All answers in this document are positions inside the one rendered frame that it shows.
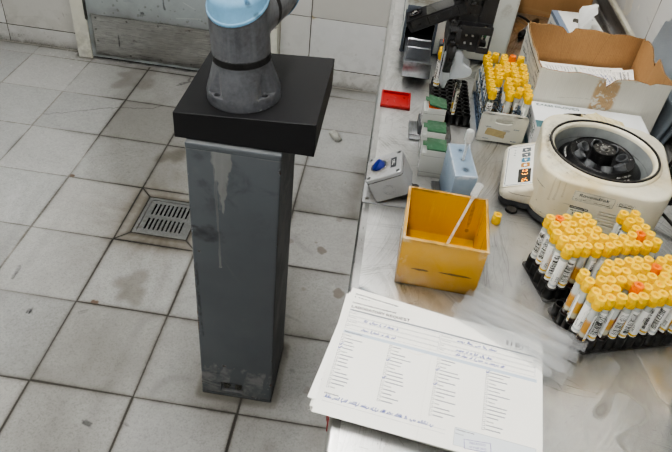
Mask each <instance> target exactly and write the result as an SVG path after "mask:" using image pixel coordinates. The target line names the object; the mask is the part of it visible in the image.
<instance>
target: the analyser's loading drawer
mask: <svg viewBox="0 0 672 452"><path fill-rule="evenodd" d="M430 58H431V35H424V34H416V33H409V32H406V36H405V47H404V58H403V69H402V76H408V77H415V78H423V79H429V76H430V71H431V66H432V63H430Z"/></svg>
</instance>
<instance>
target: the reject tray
mask: <svg viewBox="0 0 672 452"><path fill-rule="evenodd" d="M410 101H411V93H407V92H400V91H393V90H386V89H382V95H381V102H380V107H387V108H394V109H401V110H408V111H410Z"/></svg>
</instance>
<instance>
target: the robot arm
mask: <svg viewBox="0 0 672 452"><path fill-rule="evenodd" d="M298 2H299V0H206V13H207V16H208V24H209V34H210V44H211V53H212V65H211V69H210V73H209V78H208V82H207V86H206V91H207V99H208V101H209V103H210V104H211V105H212V106H213V107H215V108H217V109H219V110H221V111H224V112H228V113H235V114H249V113H256V112H260V111H263V110H266V109H268V108H270V107H272V106H274V105H275V104H276V103H277V102H278V101H279V100H280V98H281V84H280V81H279V78H278V76H277V73H276V70H275V68H274V65H273V63H272V60H271V39H270V34H271V31H272V30H273V29H274V28H275V27H276V26H277V25H278V24H279V23H280V22H281V21H282V20H283V19H284V18H285V17H286V16H288V15H289V14H290V13H291V12H292V11H293V10H294V9H295V7H296V6H297V4H298ZM499 2H500V0H440V1H438V2H435V3H432V4H429V5H427V6H424V7H421V8H418V9H415V10H413V11H410V12H408V13H407V15H406V23H407V26H408V29H409V31H410V32H411V33H413V32H416V31H419V30H422V29H424V28H427V27H430V26H433V25H436V24H439V23H441V22H444V21H446V25H445V32H444V42H443V48H442V54H441V61H440V68H439V75H438V80H439V83H440V86H441V88H445V85H446V83H447V81H448V80H449V79H457V78H467V77H469V76H470V75H471V73H472V70H471V68H470V67H469V66H470V60H469V59H467V58H466V57H464V54H463V52H462V50H466V51H468V52H475V53H479V54H488V50H489V46H490V42H491V39H492V35H493V31H494V27H493V24H494V20H495V17H496V13H497V9H498V5H499ZM486 36H490V38H489V42H488V45H487V48H480V47H485V46H486V41H485V39H486Z"/></svg>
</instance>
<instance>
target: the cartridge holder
mask: <svg viewBox="0 0 672 452"><path fill-rule="evenodd" d="M421 130H422V125H421V114H420V113H419V115H418V120H417V121H410V120H409V123H408V138H409V139H418V140H420V135H421ZM445 140H446V141H447V143H450V142H451V131H450V125H446V136H445Z"/></svg>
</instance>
